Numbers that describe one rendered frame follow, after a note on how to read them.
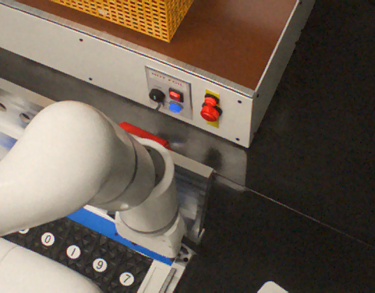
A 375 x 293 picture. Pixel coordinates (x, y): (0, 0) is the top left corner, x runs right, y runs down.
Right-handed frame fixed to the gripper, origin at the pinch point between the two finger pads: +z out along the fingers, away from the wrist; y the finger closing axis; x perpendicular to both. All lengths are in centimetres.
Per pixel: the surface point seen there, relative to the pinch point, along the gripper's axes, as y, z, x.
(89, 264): -8.3, 1.7, -7.8
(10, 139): -29.1, -4.1, 4.3
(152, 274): 1.7, 1.1, -4.9
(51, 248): -15.3, 1.5, -8.3
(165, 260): 2.3, 2.1, -1.6
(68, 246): -12.7, 0.9, -6.8
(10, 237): -22.6, 1.1, -10.0
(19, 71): -37.8, 4.2, 19.3
